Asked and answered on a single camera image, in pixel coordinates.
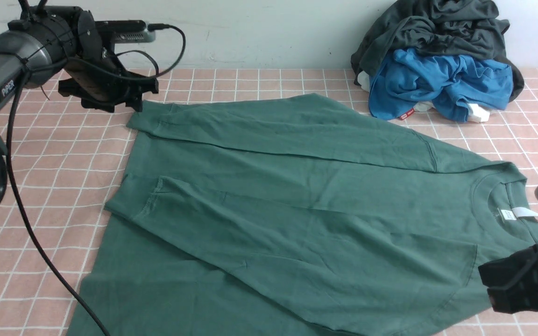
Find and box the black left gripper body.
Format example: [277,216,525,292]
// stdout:
[58,9,159,113]

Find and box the blue garment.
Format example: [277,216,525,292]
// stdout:
[368,49,513,123]

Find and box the green long-sleeved shirt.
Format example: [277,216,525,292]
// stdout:
[80,94,538,336]

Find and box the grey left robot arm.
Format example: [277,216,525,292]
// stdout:
[0,0,167,203]

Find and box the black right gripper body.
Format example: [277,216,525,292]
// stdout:
[478,243,538,314]

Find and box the black cable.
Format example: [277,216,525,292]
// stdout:
[6,23,186,336]

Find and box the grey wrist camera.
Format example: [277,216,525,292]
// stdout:
[95,21,156,44]

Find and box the dark grey garment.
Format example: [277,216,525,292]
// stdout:
[350,0,525,101]

